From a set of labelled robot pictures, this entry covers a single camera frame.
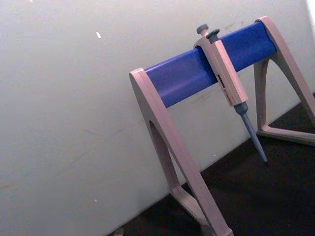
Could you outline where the beige pipette stand blue bar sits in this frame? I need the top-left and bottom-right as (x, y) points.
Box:
(108, 15), (315, 236)

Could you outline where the beige pipette with grey tip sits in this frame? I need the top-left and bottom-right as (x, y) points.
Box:
(193, 24), (269, 166)

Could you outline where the black table cloth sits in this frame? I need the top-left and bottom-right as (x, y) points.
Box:
(107, 91), (315, 236)

